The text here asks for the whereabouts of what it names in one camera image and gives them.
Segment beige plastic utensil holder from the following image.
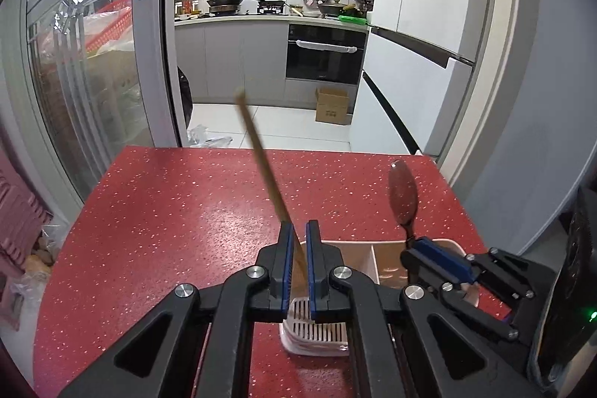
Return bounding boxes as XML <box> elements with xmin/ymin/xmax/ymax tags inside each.
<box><xmin>279</xmin><ymin>238</ymin><xmax>479</xmax><ymax>357</ymax></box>

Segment white refrigerator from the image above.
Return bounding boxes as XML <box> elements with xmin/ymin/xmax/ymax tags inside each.
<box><xmin>349</xmin><ymin>0</ymin><xmax>491</xmax><ymax>157</ymax></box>

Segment bag of beige round items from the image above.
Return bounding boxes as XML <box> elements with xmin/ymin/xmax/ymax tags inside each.
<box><xmin>0</xmin><ymin>230</ymin><xmax>67</xmax><ymax>330</ymax></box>

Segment black rounded object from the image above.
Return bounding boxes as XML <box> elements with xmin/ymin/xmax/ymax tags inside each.
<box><xmin>177</xmin><ymin>66</ymin><xmax>193</xmax><ymax>129</ymax></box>

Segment clear plastic bag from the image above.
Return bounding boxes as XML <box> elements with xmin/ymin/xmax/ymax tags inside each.
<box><xmin>186</xmin><ymin>125</ymin><xmax>233</xmax><ymax>147</ymax></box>

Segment grey kitchen cabinets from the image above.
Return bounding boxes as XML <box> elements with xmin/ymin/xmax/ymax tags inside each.
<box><xmin>174</xmin><ymin>13</ymin><xmax>370</xmax><ymax>106</ymax></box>

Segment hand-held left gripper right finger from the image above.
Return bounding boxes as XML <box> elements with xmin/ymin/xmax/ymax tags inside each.
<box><xmin>305</xmin><ymin>220</ymin><xmax>542</xmax><ymax>398</ymax></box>

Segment glass sliding door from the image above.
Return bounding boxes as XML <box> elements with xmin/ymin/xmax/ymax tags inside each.
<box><xmin>24</xmin><ymin>0</ymin><xmax>184</xmax><ymax>205</ymax></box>

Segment wooden chopstick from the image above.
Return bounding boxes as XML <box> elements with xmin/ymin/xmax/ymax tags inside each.
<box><xmin>234</xmin><ymin>89</ymin><xmax>309</xmax><ymax>287</ymax></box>

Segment red plastic basket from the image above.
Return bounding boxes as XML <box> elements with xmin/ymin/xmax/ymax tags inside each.
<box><xmin>83</xmin><ymin>0</ymin><xmax>137</xmax><ymax>54</ymax></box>

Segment cardboard box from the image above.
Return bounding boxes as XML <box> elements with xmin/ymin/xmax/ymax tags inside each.
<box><xmin>315</xmin><ymin>87</ymin><xmax>350</xmax><ymax>126</ymax></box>

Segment black built-in oven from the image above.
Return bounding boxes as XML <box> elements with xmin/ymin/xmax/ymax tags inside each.
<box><xmin>285</xmin><ymin>23</ymin><xmax>367</xmax><ymax>83</ymax></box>

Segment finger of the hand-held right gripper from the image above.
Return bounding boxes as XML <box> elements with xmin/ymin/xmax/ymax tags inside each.
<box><xmin>400</xmin><ymin>236</ymin><xmax>535</xmax><ymax>302</ymax></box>
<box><xmin>440</xmin><ymin>281</ymin><xmax>522</xmax><ymax>342</ymax></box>

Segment pink plastic stool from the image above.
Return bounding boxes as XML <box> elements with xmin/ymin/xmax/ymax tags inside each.
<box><xmin>0</xmin><ymin>150</ymin><xmax>53</xmax><ymax>274</ymax></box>

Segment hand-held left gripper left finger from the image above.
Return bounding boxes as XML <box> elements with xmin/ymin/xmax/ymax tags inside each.
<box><xmin>58</xmin><ymin>222</ymin><xmax>296</xmax><ymax>398</ymax></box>

